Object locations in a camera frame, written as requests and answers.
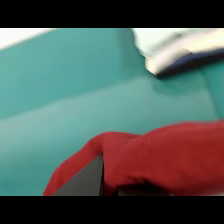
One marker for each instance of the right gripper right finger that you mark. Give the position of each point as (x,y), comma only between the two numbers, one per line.
(140,191)

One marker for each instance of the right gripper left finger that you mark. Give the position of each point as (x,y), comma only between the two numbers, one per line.
(88,180)

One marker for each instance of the red garment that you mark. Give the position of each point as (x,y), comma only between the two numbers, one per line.
(173,156)

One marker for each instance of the white garment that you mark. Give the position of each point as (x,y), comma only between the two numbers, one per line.
(173,45)

